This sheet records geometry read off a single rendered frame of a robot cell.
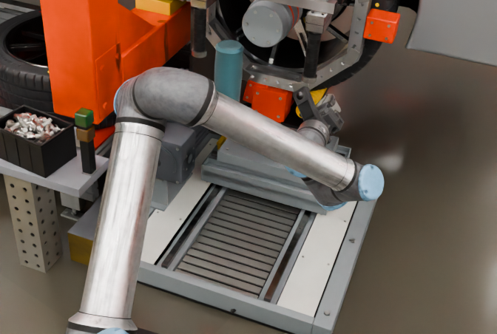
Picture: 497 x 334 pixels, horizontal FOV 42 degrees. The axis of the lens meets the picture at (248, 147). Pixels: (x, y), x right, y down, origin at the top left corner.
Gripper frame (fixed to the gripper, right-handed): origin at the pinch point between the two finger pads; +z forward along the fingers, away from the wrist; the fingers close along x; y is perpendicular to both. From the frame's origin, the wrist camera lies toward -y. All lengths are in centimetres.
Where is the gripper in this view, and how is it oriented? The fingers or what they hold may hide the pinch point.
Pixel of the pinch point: (328, 94)
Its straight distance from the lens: 201.1
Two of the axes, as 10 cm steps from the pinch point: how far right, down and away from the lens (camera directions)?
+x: 7.2, -3.9, -5.8
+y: 6.0, 7.6, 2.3
